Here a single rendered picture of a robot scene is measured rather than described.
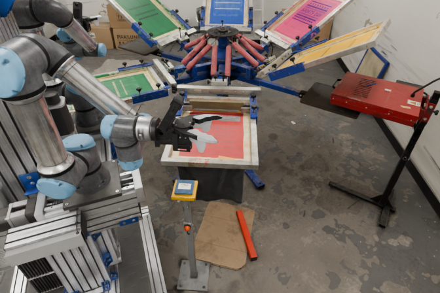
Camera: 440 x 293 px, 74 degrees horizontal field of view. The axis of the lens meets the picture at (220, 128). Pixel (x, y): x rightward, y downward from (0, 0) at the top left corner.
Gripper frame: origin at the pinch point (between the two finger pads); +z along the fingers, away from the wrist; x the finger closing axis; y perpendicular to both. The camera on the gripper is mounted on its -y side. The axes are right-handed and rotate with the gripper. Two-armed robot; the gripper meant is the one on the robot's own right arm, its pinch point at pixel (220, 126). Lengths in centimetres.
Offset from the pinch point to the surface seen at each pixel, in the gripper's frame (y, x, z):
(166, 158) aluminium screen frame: 60, -67, -38
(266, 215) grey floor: 153, -120, 34
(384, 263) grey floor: 158, -83, 122
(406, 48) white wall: 32, -264, 183
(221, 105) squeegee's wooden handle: 48, -124, -9
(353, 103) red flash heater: 44, -128, 87
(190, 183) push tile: 64, -51, -21
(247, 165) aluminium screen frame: 60, -66, 11
